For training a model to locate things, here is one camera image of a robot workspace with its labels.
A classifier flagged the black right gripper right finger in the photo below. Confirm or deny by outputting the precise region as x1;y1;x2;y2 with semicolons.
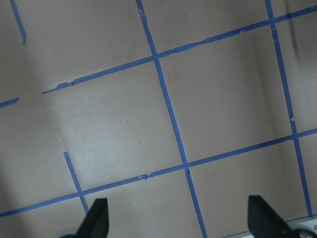
248;195;291;238

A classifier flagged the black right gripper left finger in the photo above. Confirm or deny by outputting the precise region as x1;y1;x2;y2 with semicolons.
77;198;109;238

